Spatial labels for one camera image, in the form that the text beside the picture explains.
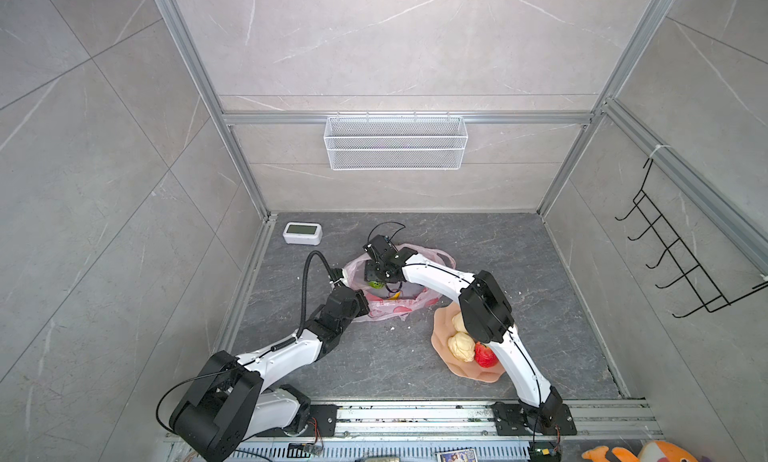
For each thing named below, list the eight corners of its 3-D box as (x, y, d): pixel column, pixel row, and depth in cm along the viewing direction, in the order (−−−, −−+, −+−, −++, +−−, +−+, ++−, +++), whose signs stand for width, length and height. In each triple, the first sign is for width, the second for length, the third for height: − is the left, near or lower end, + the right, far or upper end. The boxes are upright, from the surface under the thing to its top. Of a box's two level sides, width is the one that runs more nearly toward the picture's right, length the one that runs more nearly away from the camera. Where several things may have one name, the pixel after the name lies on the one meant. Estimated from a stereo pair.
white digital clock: (283, 245, 112) (280, 237, 109) (288, 229, 117) (285, 221, 114) (320, 245, 112) (318, 238, 109) (323, 229, 117) (321, 221, 114)
